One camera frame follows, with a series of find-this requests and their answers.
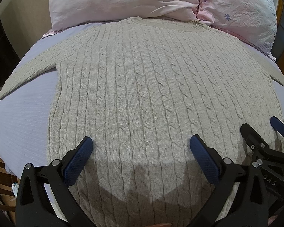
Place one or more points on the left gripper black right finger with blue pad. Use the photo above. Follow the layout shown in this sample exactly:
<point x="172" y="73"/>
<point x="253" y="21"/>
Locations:
<point x="250" y="206"/>

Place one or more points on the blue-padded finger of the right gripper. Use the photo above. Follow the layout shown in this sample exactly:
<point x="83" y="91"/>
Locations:
<point x="280" y="127"/>

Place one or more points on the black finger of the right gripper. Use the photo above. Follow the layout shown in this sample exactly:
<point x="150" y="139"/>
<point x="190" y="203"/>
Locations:
<point x="271" y="162"/>

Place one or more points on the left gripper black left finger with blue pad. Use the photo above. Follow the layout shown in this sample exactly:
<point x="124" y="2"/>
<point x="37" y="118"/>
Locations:
<point x="33" y="207"/>

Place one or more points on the pink floral pillow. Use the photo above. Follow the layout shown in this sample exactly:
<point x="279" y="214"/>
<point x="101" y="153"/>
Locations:
<point x="252" y="21"/>

